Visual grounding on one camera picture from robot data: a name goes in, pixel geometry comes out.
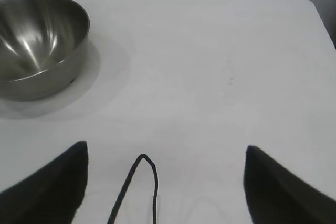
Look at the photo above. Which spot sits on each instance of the stainless steel mixing bowl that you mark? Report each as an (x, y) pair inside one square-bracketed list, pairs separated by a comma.
[(42, 51)]

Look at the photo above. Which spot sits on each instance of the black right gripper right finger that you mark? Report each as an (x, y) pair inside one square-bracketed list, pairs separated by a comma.
[(278, 195)]

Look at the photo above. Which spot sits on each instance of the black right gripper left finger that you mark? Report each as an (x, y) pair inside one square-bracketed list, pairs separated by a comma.
[(47, 190)]

